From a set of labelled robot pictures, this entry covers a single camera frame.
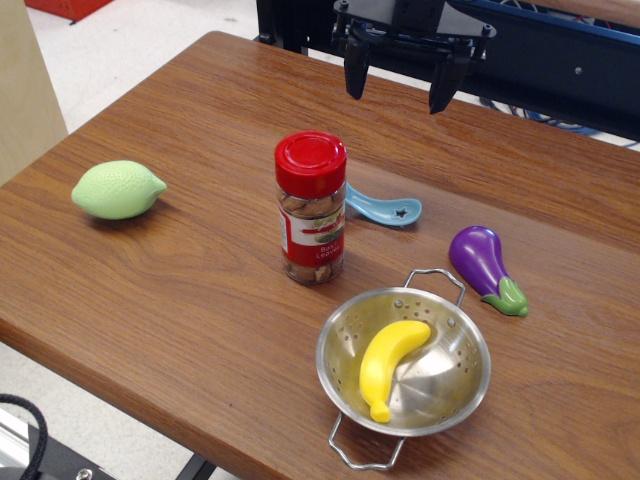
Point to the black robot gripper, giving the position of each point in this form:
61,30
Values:
436,30

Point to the yellow toy banana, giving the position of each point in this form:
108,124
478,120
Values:
383,354

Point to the red lid spice jar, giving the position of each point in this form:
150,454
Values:
310,174

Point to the light blue ceramic spoon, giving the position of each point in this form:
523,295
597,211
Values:
392,213

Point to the purple toy eggplant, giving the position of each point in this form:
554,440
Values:
476,254

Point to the green toy lime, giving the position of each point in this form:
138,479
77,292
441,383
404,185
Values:
118,189

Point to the red box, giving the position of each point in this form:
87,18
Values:
74,10

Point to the light wooden panel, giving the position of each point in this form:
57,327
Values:
31,118

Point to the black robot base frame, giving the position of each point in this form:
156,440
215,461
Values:
583,70

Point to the black metal bracket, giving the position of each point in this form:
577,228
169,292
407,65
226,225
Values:
25,456

